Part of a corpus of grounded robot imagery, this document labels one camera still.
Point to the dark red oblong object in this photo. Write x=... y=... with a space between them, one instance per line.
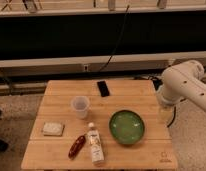
x=77 y=146

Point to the clear bottle white cap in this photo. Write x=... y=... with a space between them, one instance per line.
x=96 y=149

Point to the black phone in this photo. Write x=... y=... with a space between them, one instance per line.
x=102 y=86

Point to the white wall outlet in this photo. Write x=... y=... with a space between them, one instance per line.
x=86 y=68

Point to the green ceramic bowl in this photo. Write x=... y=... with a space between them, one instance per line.
x=126 y=127

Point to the small white square sponge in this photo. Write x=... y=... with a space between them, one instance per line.
x=52 y=129

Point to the translucent white cup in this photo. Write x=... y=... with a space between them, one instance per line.
x=80 y=105

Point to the wooden folding table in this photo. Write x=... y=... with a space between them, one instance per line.
x=154 y=151

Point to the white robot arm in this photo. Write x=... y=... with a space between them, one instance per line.
x=183 y=80

